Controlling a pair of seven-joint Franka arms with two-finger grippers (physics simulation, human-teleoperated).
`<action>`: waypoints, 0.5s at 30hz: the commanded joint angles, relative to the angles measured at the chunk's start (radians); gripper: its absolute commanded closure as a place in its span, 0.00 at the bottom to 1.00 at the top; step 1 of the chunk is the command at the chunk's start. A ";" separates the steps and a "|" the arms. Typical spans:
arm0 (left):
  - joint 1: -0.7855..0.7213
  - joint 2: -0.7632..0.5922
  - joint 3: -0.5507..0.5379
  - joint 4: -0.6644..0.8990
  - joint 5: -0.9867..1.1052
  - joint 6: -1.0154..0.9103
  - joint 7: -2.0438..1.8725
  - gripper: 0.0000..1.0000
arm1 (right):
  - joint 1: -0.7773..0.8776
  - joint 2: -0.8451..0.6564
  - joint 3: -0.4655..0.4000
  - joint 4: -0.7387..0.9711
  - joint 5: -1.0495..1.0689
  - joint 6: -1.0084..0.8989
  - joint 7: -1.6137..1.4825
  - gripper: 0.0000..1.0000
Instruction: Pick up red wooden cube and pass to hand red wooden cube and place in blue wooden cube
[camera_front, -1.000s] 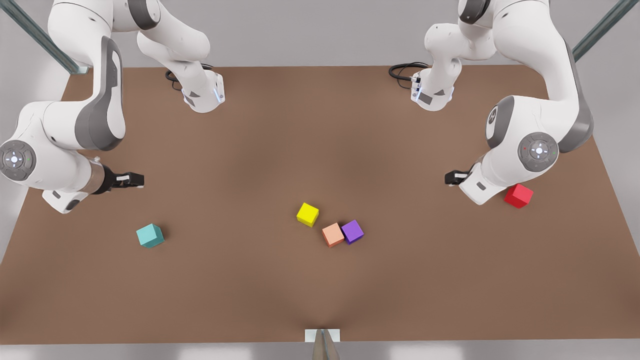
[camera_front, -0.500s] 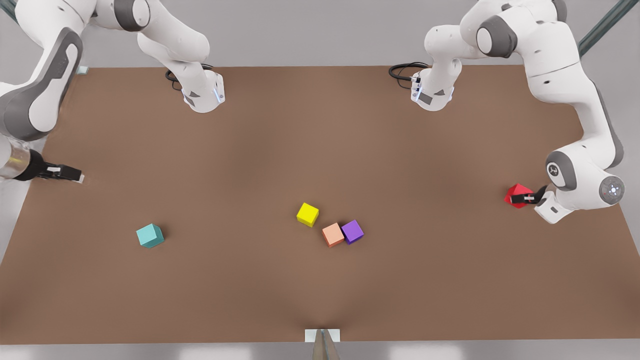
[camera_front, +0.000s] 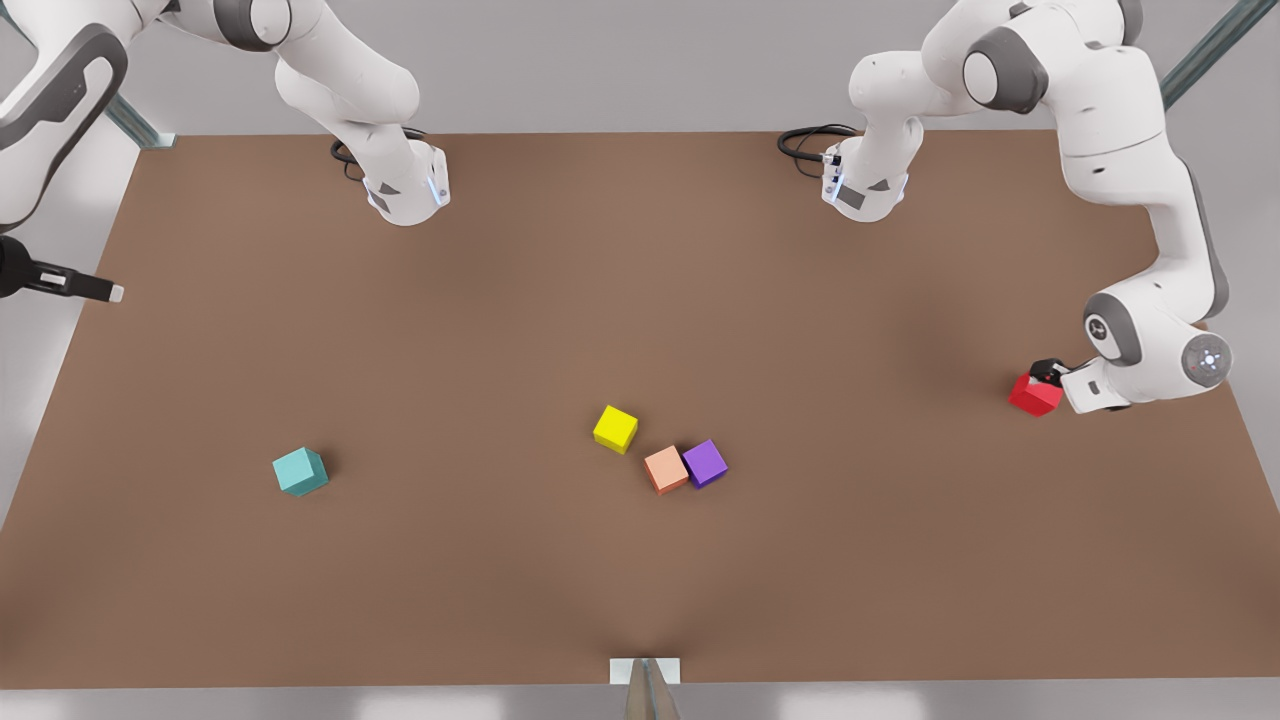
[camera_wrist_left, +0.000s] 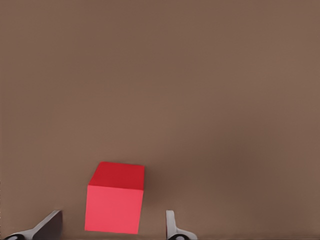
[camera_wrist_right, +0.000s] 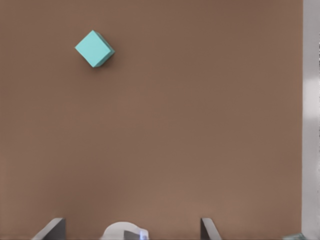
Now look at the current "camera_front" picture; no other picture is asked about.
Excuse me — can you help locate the red wooden cube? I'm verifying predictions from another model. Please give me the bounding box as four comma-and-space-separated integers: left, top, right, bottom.
1008, 372, 1065, 418

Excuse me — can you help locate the teal blue wooden cube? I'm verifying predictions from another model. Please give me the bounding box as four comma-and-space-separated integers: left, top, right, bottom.
272, 446, 330, 498

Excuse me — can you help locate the purple wooden cube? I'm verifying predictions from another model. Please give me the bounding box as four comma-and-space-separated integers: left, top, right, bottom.
682, 439, 729, 491

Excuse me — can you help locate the peach orange wooden cube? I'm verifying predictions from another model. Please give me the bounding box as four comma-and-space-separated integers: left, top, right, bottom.
644, 445, 691, 496

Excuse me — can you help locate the yellow wooden cube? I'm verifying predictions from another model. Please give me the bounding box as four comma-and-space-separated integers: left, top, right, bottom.
593, 404, 639, 456

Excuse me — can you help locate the silver frame post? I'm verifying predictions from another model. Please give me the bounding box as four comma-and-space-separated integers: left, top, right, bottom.
610, 657, 682, 720
1159, 0, 1280, 111
100, 94, 177, 151

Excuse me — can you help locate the black cable loop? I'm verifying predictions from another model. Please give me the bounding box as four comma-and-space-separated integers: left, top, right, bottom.
331, 127, 428, 184
777, 124, 864, 182

